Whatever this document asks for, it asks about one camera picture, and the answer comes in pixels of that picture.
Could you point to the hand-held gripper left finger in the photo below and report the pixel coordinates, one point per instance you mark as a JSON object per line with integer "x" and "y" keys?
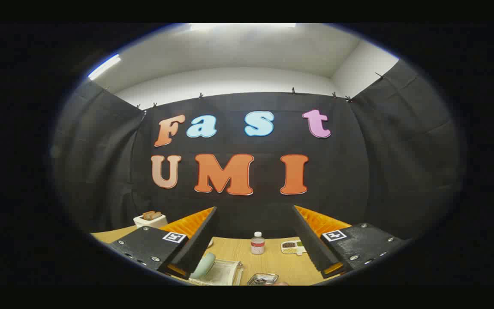
{"x": 200, "y": 240}

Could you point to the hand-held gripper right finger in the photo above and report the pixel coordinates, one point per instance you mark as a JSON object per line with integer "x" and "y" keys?
{"x": 309, "y": 240}

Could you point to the light green plate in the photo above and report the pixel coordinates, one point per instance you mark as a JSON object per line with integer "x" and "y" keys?
{"x": 204, "y": 265}

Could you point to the white divided tray with beans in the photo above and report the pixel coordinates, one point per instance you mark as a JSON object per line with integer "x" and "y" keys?
{"x": 292, "y": 248}

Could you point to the clear bottle with red label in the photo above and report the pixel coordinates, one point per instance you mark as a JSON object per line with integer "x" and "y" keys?
{"x": 257, "y": 244}

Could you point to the white toaster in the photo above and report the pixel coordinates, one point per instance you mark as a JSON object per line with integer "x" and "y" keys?
{"x": 150, "y": 223}

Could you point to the brown toast slice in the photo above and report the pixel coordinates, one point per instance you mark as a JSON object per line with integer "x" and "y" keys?
{"x": 151, "y": 215}

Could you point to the ceiling light panel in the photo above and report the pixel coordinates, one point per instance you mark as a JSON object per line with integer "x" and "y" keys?
{"x": 103, "y": 67}
{"x": 242, "y": 26}

